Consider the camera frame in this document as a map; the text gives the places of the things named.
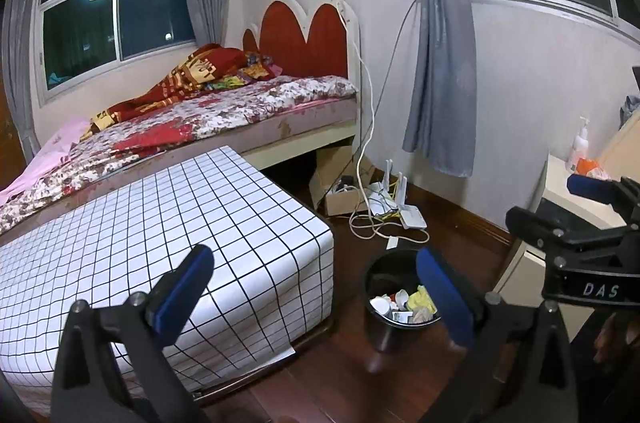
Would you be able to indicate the yellow cloth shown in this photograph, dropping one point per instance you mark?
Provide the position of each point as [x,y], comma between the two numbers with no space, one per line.
[420,298]

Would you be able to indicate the cream bedside cabinet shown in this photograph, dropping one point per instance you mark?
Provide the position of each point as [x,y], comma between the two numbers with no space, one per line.
[555,183]

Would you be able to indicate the red printed blanket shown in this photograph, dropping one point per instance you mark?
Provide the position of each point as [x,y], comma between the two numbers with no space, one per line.
[195,70]

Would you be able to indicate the pink sheet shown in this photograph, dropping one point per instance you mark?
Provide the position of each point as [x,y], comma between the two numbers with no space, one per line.
[55,143]

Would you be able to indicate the orange packet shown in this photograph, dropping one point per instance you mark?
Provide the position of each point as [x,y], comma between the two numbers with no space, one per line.
[587,165]

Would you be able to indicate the black trash bin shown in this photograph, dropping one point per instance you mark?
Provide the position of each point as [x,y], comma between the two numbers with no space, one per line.
[380,273]

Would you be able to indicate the grey cloth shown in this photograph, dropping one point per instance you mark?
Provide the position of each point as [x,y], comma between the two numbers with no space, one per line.
[630,110]

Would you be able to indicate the light wooden desk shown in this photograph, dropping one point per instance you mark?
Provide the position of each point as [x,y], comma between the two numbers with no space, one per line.
[625,143]

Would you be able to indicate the red white headboard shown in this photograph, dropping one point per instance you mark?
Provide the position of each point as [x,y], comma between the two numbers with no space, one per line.
[290,38]

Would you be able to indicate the beige paper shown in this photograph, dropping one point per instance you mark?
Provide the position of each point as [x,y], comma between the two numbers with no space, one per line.
[422,314]

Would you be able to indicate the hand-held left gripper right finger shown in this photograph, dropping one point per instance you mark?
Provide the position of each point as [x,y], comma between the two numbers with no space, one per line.
[447,303]

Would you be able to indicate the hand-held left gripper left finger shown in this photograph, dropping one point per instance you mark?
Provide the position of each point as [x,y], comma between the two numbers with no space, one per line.
[180,293]

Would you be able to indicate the large sliding window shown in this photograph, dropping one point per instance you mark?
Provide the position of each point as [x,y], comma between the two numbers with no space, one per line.
[80,33]

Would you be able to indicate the flat white router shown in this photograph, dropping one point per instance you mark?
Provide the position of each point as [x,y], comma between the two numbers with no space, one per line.
[412,218]

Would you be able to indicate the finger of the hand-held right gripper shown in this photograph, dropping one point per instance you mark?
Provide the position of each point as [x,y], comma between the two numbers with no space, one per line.
[590,188]
[550,228]

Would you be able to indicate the checkered cloth table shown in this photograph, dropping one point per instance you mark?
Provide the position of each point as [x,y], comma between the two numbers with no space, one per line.
[150,228]

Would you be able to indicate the white plug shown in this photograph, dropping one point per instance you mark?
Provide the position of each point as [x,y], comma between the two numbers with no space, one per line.
[392,243]

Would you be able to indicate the white router with antennas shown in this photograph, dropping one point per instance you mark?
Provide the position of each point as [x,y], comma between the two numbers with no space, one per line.
[382,195]

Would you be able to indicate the brown wooden door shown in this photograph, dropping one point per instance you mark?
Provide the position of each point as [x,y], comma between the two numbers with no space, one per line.
[6,123]

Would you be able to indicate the bed with floral bedding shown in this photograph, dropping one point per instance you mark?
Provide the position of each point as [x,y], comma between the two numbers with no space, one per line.
[225,113]

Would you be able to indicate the person's right hand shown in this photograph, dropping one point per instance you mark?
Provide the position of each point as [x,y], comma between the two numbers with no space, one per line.
[610,338]

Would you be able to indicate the bed with pink mattress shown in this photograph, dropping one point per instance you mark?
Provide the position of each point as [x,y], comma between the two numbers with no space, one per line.
[300,120]

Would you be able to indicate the white pump bottle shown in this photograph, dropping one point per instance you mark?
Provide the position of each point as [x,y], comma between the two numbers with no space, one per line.
[577,153]

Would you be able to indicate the tied grey curtain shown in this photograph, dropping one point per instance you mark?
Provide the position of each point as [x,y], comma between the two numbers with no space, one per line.
[440,78]

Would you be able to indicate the cardboard box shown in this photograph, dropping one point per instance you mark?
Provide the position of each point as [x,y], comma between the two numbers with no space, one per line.
[330,163]

